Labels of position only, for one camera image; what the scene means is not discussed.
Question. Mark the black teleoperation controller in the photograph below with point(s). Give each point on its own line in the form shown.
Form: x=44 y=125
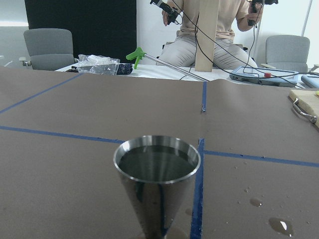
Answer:
x=172 y=12
x=255 y=10

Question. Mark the black panel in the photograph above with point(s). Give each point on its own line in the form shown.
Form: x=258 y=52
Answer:
x=98 y=27

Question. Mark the grey office chair left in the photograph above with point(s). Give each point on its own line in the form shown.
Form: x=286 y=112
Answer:
x=49 y=48

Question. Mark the steel cocktail jigger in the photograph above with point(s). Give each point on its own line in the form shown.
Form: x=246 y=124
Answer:
x=157 y=172

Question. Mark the green handled reach grabber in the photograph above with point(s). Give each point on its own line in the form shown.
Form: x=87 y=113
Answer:
x=139 y=54

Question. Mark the black teleoperation controller left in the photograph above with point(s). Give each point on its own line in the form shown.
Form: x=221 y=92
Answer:
x=172 y=12

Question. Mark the clear plastic bag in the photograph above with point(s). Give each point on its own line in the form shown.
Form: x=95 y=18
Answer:
x=97 y=64

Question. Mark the wooden post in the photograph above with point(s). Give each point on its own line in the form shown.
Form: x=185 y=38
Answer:
x=207 y=24

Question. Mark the grey office chair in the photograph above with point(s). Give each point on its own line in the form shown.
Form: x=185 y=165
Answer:
x=288 y=52
x=49 y=48

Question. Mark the blue teach pendant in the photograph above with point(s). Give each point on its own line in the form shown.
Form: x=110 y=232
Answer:
x=265 y=76
x=310 y=81

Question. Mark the blue tape line crosswise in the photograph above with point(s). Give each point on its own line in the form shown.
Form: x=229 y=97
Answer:
x=203 y=150

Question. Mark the bamboo cutting board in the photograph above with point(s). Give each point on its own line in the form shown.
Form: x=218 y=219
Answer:
x=308 y=102

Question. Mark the metal board handle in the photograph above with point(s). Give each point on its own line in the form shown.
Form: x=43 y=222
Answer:
x=312 y=119

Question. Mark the grey office chair right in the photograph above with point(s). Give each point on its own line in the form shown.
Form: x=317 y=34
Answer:
x=288 y=52

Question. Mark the black teleoperation controller right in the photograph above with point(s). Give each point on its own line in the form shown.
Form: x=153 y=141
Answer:
x=255 y=10

